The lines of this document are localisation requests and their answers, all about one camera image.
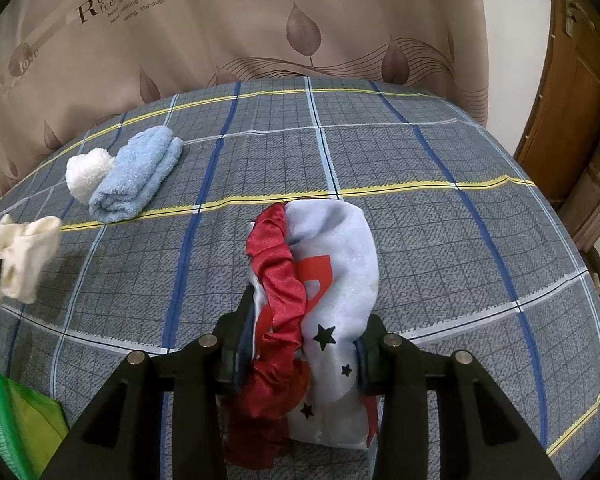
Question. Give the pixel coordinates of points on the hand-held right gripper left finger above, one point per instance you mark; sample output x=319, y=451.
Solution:
x=227, y=332

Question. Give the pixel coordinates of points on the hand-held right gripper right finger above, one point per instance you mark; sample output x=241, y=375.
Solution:
x=380, y=352

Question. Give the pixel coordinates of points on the cream cloth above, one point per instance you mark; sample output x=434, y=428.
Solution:
x=27, y=255

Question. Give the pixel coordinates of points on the white red star-print cloth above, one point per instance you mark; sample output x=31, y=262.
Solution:
x=325, y=300

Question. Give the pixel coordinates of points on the white fluffy cloth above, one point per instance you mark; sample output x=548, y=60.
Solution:
x=87, y=172

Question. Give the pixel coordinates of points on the light blue towel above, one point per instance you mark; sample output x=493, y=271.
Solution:
x=135, y=175

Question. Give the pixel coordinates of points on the green packet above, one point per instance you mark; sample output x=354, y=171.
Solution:
x=15, y=425

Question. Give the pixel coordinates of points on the wooden furniture piece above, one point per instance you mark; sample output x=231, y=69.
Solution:
x=592, y=205

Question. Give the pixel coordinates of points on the beige leaf-print curtain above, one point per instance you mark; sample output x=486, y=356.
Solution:
x=230, y=50

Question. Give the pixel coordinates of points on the wooden door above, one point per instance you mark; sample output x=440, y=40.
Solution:
x=565, y=85

